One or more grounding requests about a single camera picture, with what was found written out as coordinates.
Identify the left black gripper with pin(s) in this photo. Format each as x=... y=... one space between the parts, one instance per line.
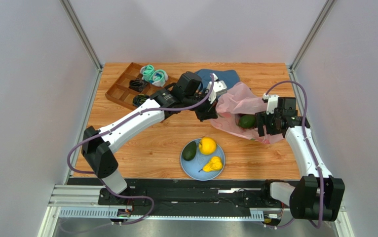
x=209 y=112

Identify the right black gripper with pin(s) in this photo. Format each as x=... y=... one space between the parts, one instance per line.
x=262 y=122

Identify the green fake lime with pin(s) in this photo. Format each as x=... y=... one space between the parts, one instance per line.
x=247 y=121

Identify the pink plastic bag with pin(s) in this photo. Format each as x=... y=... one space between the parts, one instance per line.
x=240 y=100

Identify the yellow fake lemon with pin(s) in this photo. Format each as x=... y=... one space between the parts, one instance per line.
x=207 y=145

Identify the blue cloth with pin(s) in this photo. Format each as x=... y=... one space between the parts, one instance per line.
x=229 y=77

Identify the green fake avocado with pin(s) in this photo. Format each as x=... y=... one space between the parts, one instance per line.
x=189 y=151

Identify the yellow fake pear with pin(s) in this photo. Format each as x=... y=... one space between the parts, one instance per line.
x=214 y=164

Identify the blue plate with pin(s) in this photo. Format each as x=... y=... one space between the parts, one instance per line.
x=199 y=166

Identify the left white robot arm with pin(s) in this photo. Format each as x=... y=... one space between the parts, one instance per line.
x=188 y=93

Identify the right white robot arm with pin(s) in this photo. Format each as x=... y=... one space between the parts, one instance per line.
x=318 y=194

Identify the teal grey rolled sock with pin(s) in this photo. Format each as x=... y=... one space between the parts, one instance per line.
x=159 y=78

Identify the teal white rolled sock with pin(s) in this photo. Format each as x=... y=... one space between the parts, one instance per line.
x=147 y=72

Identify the wooden compartment tray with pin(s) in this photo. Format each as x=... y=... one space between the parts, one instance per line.
x=122 y=93

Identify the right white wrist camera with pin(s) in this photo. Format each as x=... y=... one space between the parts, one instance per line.
x=272 y=103

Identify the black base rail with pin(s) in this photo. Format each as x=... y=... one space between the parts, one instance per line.
x=188 y=197

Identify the right aluminium corner post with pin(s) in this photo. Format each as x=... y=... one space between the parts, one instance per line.
x=318 y=23

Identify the aluminium corner post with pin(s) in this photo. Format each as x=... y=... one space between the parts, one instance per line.
x=74 y=19
x=318 y=23

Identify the left aluminium corner post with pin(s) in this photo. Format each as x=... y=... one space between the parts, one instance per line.
x=74 y=19

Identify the aluminium frame rail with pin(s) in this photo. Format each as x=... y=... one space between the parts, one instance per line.
x=83 y=207

